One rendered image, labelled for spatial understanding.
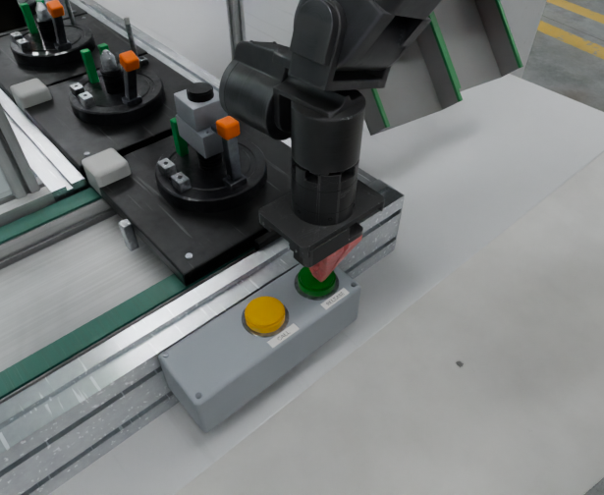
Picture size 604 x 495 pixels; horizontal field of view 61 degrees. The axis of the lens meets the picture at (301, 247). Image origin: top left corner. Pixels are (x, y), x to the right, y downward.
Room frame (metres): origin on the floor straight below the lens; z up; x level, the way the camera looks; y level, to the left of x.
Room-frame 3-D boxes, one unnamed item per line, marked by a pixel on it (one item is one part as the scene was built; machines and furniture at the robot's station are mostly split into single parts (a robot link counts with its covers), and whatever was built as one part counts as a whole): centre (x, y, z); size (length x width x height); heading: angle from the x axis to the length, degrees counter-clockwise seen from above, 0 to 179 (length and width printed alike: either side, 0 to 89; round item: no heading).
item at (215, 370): (0.31, 0.04, 0.93); 0.21 x 0.07 x 0.06; 131
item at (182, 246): (0.53, 0.11, 0.96); 0.24 x 0.24 x 0.02; 41
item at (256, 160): (0.53, 0.11, 0.98); 0.14 x 0.14 x 0.02
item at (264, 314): (0.31, 0.04, 0.96); 0.04 x 0.04 x 0.02
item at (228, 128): (0.50, 0.09, 1.04); 0.04 x 0.02 x 0.08; 41
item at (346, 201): (0.35, -0.02, 1.09); 0.10 x 0.07 x 0.07; 131
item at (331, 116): (0.36, -0.02, 1.15); 0.07 x 0.06 x 0.07; 47
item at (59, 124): (0.72, 0.28, 1.01); 0.24 x 0.24 x 0.13; 41
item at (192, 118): (0.54, 0.12, 1.06); 0.08 x 0.04 x 0.07; 39
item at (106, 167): (0.54, 0.25, 0.97); 0.05 x 0.05 x 0.04; 41
